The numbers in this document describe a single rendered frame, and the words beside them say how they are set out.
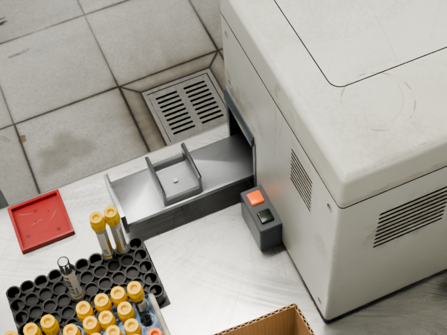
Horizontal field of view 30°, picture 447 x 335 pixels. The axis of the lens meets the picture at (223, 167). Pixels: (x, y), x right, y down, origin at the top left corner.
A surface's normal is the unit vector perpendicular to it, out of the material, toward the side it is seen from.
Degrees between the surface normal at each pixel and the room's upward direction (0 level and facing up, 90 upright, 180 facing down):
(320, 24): 0
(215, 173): 0
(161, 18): 0
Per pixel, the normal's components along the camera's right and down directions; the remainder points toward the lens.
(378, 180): 0.40, 0.75
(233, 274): -0.05, -0.55
